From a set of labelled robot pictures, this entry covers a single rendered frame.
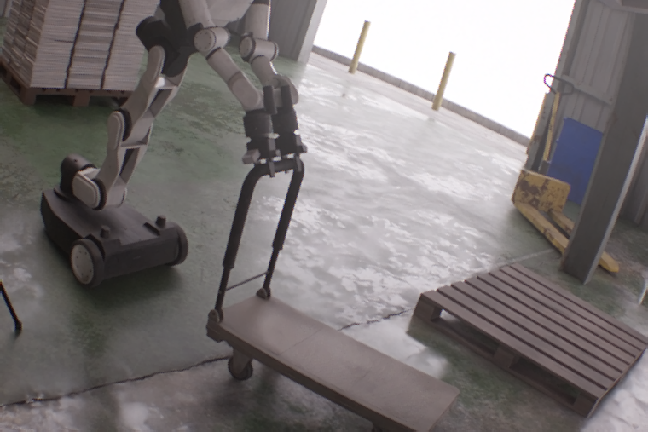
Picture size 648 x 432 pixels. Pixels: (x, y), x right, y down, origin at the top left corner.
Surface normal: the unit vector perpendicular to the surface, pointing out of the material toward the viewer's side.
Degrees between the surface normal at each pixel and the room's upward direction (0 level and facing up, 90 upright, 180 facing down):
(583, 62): 90
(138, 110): 90
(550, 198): 90
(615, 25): 90
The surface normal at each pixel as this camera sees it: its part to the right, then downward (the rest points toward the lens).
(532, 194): 0.18, 0.35
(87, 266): -0.50, 0.11
